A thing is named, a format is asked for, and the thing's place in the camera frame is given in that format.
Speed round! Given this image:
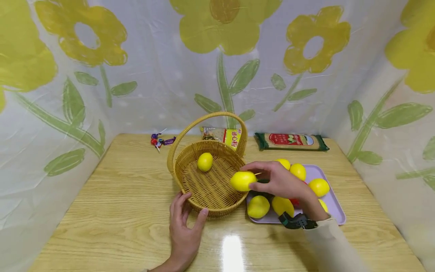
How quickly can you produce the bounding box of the person's right hand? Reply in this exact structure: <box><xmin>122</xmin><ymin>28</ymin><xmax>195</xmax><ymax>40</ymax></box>
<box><xmin>239</xmin><ymin>161</ymin><xmax>330</xmax><ymax>222</ymax></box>

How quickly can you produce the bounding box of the person's left hand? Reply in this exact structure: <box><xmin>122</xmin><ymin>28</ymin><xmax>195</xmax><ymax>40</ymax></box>
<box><xmin>169</xmin><ymin>192</ymin><xmax>210</xmax><ymax>271</ymax></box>

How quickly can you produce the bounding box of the yellow plastic lemon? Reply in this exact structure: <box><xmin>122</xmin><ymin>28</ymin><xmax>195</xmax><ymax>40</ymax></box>
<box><xmin>197</xmin><ymin>152</ymin><xmax>214</xmax><ymax>172</ymax></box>
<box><xmin>230</xmin><ymin>171</ymin><xmax>258</xmax><ymax>192</ymax></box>

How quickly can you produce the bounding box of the woven wicker basket with handle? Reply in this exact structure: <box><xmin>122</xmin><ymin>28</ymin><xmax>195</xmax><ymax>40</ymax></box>
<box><xmin>167</xmin><ymin>111</ymin><xmax>251</xmax><ymax>217</ymax></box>

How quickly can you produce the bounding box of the person's right forearm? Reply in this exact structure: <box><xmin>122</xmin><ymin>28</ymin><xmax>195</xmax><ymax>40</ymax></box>
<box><xmin>303</xmin><ymin>216</ymin><xmax>372</xmax><ymax>272</ymax></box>

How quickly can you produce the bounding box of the person's left forearm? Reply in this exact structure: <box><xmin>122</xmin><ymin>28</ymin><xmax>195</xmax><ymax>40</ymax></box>
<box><xmin>147</xmin><ymin>258</ymin><xmax>191</xmax><ymax>272</ymax></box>

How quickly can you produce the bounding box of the yellow red label food packet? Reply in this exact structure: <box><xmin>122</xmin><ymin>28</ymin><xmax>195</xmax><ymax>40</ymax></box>
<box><xmin>201</xmin><ymin>126</ymin><xmax>243</xmax><ymax>151</ymax></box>

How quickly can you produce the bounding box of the green edged noodle packet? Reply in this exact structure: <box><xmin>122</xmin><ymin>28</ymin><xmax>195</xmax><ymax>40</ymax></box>
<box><xmin>254</xmin><ymin>132</ymin><xmax>330</xmax><ymax>152</ymax></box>

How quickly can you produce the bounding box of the black wrist band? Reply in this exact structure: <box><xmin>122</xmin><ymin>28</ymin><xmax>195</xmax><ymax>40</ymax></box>
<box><xmin>278</xmin><ymin>211</ymin><xmax>319</xmax><ymax>230</ymax></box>

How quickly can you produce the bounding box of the cluster of yellow lemons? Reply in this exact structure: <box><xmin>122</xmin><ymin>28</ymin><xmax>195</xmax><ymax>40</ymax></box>
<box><xmin>247</xmin><ymin>158</ymin><xmax>330</xmax><ymax>219</ymax></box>

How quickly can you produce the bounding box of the bunch of wrapped candies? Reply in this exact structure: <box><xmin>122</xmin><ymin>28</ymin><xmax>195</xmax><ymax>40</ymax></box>
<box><xmin>150</xmin><ymin>132</ymin><xmax>177</xmax><ymax>152</ymax></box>

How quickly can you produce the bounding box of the light purple plastic tray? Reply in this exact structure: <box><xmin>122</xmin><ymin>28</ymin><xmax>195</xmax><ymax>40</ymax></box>
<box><xmin>246</xmin><ymin>164</ymin><xmax>347</xmax><ymax>226</ymax></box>

